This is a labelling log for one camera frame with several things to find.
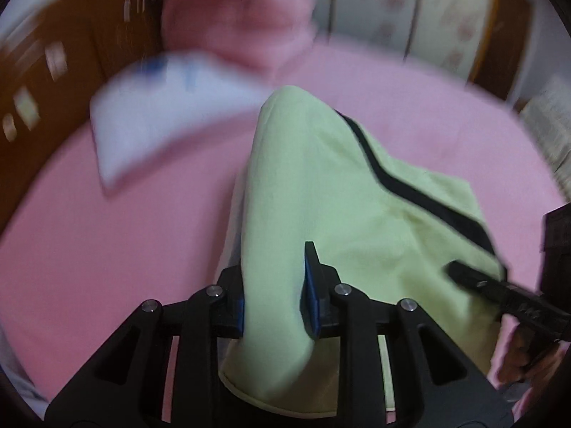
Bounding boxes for pink fleece bed blanket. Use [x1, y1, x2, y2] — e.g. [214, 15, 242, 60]
[0, 40, 567, 428]

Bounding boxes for white pillow with blue print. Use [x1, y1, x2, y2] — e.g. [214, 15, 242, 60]
[89, 51, 271, 190]

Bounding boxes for folded pink quilt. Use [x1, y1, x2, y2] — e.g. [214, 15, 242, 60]
[158, 0, 318, 74]

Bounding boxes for white lace-covered furniture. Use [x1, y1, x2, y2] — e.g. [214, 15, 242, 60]
[520, 73, 571, 183]

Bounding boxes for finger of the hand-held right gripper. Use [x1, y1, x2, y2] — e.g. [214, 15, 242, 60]
[446, 261, 507, 304]

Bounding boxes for wooden bed headboard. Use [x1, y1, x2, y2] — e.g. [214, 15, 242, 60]
[0, 0, 163, 233]

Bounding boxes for person's right hand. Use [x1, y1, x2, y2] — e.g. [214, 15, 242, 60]
[496, 323, 536, 384]

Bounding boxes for floral wardrobe doors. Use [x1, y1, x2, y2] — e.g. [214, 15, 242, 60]
[308, 0, 498, 83]

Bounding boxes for brown wooden door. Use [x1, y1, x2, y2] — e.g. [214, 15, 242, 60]
[466, 0, 536, 101]

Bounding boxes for green and black hooded jacket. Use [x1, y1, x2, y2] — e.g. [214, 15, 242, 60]
[218, 86, 509, 412]

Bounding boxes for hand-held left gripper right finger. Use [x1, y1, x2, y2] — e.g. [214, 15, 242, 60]
[303, 241, 514, 428]

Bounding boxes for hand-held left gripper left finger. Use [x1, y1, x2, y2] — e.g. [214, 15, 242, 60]
[45, 266, 245, 428]

